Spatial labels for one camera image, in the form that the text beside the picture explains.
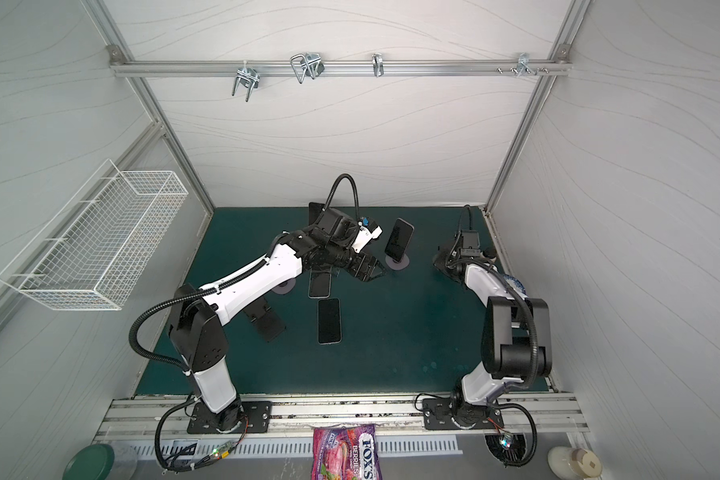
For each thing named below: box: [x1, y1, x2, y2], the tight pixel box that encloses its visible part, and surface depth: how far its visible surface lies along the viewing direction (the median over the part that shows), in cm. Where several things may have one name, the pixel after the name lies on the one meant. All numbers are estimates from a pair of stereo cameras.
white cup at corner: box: [547, 446, 603, 480], surface depth 62 cm
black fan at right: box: [484, 433, 527, 467], surface depth 73 cm
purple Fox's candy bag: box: [311, 424, 383, 480], surface depth 69 cm
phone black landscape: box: [317, 297, 342, 345], surface depth 91 cm
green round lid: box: [62, 444, 115, 480], surface depth 61 cm
